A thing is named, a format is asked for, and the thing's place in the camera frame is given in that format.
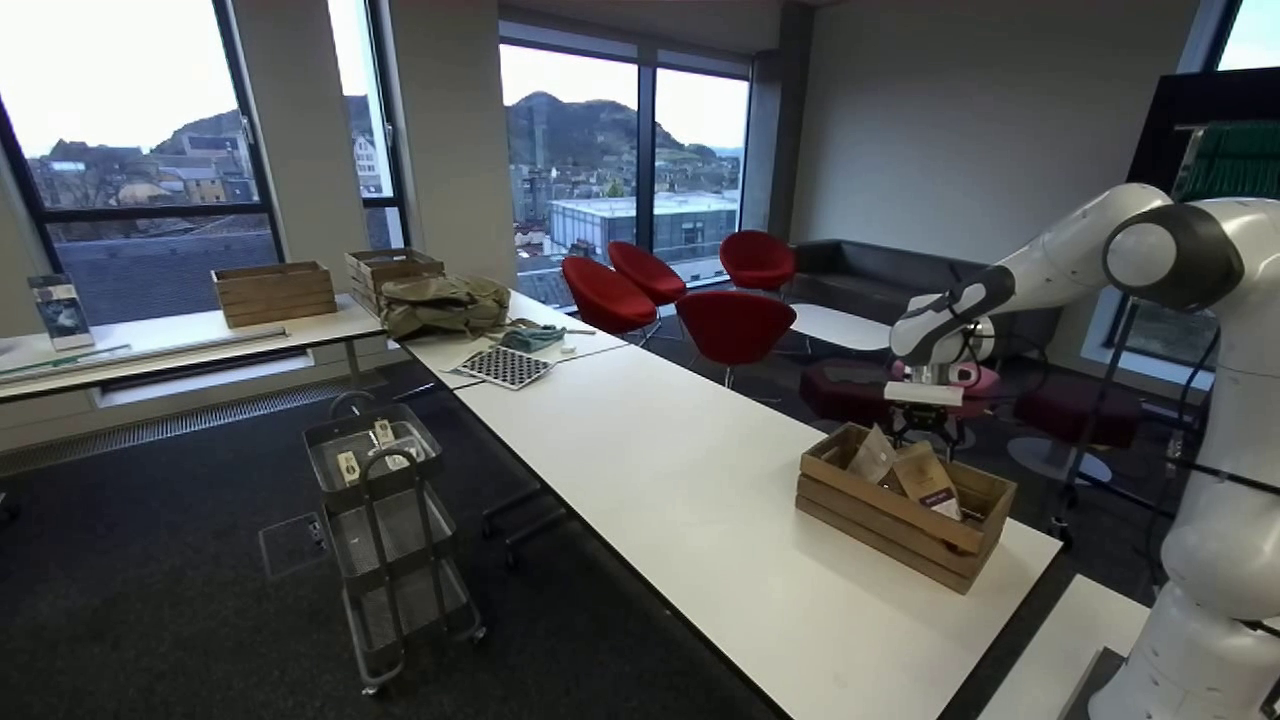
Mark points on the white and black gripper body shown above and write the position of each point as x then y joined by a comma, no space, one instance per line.
940,346

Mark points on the brown paper bag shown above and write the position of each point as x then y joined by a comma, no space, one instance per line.
925,478

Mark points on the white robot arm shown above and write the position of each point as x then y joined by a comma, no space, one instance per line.
1210,642

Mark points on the wooden box on left table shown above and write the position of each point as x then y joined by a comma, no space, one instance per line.
273,293

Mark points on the pink pouf stool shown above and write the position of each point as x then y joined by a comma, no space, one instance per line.
977,394

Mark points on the white coffee table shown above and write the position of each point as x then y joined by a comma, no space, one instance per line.
843,329

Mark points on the dark maroon pouf stool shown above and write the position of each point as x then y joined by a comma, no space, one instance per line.
837,390

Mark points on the dark grey sofa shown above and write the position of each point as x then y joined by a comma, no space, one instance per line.
869,280

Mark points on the small packet in crate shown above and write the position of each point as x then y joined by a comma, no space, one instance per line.
873,458

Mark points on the wooden crate on table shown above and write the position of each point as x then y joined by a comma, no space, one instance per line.
946,551

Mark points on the red chair back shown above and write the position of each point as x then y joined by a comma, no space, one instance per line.
759,262

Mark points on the red chair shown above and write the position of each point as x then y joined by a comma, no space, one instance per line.
607,299
648,274
734,326
759,262

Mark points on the red chair front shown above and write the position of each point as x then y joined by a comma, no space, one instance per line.
734,326

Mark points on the red chair middle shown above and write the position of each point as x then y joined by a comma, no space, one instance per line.
648,274

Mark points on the red chair left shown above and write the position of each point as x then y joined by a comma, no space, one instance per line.
607,299

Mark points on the black monitor screen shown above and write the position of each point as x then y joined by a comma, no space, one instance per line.
1214,132

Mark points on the teal small object on table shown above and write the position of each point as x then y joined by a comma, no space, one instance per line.
528,337

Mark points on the olive green cloth pile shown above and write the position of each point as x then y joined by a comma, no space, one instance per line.
441,306

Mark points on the wooden crate by pillar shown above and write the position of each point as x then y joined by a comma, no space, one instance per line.
390,274

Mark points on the white left side table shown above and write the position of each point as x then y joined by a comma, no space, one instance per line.
33,364

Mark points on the upright brochure on table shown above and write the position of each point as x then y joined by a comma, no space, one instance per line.
61,308

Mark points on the metal wire trolley cart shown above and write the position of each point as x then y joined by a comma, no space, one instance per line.
390,533

